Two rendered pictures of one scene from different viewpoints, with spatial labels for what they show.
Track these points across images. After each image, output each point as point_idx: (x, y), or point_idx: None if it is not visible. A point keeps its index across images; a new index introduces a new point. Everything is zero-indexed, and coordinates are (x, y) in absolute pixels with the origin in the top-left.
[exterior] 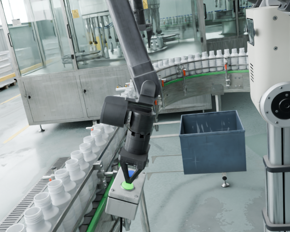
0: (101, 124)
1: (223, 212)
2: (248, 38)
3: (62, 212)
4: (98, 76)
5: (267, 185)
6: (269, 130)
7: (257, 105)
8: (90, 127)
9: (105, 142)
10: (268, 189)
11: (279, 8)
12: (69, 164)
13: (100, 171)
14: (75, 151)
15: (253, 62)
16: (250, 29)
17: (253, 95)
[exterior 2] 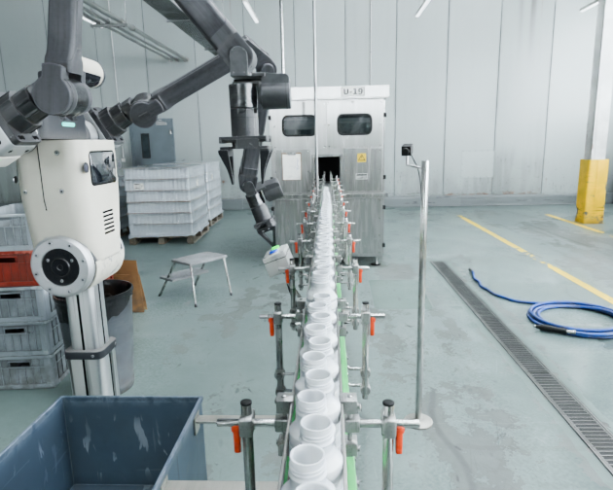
0: (321, 258)
1: None
2: (100, 177)
3: (314, 241)
4: None
5: (114, 373)
6: (102, 297)
7: (120, 255)
8: (376, 313)
9: (311, 266)
10: (117, 373)
11: (117, 141)
12: (322, 235)
13: (307, 264)
14: (327, 241)
15: (113, 203)
16: (107, 163)
17: (115, 247)
